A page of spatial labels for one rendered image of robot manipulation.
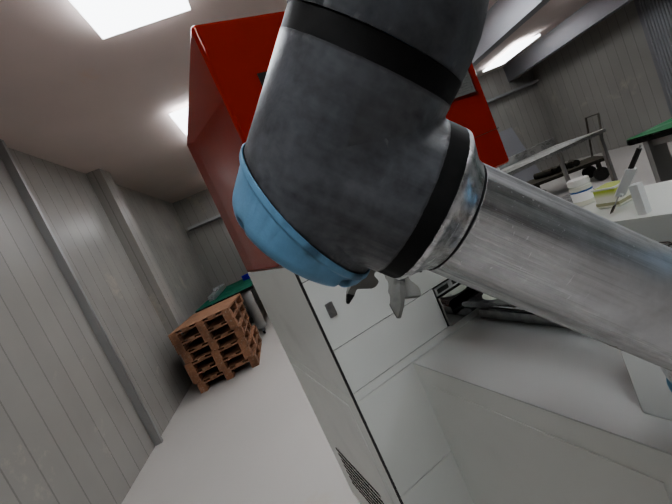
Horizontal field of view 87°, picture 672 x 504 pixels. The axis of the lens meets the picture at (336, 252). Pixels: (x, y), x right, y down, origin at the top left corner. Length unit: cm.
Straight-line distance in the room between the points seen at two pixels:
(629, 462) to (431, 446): 56
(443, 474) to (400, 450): 17
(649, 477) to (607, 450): 5
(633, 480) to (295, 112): 73
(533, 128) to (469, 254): 1126
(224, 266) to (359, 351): 789
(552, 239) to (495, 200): 4
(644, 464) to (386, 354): 56
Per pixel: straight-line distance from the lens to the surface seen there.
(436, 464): 123
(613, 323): 31
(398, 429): 111
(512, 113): 1121
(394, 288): 56
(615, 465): 79
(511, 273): 26
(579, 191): 153
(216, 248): 878
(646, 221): 123
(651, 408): 76
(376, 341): 101
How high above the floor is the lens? 130
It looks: 6 degrees down
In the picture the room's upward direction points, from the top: 24 degrees counter-clockwise
